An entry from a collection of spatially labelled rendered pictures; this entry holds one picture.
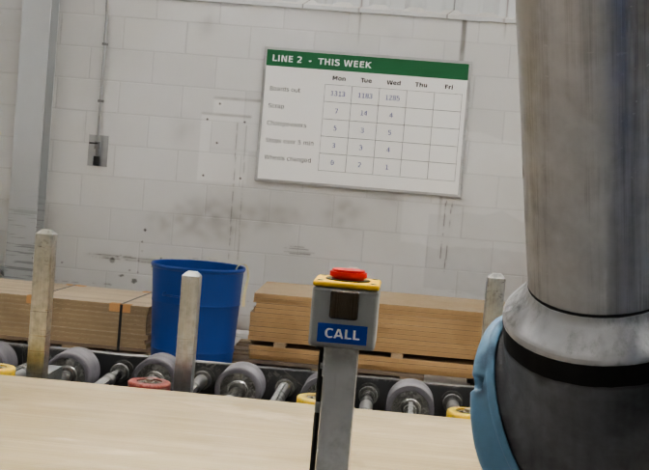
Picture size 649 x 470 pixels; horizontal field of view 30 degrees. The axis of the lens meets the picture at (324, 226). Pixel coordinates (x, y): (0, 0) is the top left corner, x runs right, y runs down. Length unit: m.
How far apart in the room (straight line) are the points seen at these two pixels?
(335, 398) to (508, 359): 0.61
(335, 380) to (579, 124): 0.72
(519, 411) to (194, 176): 7.92
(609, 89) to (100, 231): 8.19
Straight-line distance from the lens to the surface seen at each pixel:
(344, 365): 1.29
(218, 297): 6.85
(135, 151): 8.67
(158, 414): 2.07
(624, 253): 0.65
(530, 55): 0.63
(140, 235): 8.68
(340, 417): 1.30
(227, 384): 2.84
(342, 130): 8.44
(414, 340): 7.21
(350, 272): 1.28
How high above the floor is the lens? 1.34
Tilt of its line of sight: 3 degrees down
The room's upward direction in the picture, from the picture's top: 5 degrees clockwise
